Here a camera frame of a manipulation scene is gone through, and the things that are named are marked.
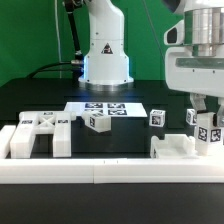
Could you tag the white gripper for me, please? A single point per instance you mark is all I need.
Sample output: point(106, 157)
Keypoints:
point(199, 76)

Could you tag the white chair seat block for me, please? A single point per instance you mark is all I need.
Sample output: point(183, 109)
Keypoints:
point(173, 146)

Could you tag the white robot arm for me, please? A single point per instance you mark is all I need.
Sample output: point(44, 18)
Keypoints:
point(106, 65)

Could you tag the white tagged cube far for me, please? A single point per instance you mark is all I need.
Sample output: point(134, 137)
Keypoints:
point(191, 117)

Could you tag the white tagged cube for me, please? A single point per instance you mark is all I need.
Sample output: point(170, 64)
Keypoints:
point(157, 118)
point(191, 117)

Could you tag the white tagged cube near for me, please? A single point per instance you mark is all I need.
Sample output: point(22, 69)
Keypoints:
point(157, 118)

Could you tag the white marker sheet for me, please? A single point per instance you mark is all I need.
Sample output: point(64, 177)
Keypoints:
point(112, 109)

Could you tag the white U-shaped border fence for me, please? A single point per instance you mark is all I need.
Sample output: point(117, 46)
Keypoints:
point(96, 171)

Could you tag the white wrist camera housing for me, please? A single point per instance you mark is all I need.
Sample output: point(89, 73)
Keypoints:
point(175, 35)

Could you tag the white chair back frame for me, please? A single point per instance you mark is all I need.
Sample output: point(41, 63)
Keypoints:
point(33, 123)

